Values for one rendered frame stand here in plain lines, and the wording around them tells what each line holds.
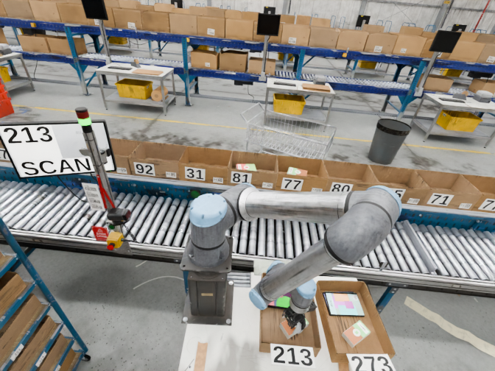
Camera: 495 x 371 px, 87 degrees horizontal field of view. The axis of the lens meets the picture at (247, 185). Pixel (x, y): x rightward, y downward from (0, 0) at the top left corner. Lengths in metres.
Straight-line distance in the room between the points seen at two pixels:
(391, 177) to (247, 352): 1.85
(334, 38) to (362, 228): 5.82
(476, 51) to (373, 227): 6.96
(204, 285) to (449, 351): 2.15
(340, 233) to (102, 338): 2.08
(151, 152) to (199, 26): 4.31
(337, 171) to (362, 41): 4.44
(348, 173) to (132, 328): 2.17
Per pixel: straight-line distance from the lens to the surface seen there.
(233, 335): 1.51
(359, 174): 2.49
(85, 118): 1.44
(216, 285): 1.30
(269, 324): 1.54
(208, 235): 1.06
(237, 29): 6.27
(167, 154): 2.43
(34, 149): 1.74
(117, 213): 1.64
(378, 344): 1.68
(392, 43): 6.74
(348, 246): 0.73
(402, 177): 2.65
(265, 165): 2.31
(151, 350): 2.35
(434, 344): 2.86
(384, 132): 4.73
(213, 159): 2.33
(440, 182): 2.83
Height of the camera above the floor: 2.13
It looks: 36 degrees down
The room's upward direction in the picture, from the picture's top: 5 degrees clockwise
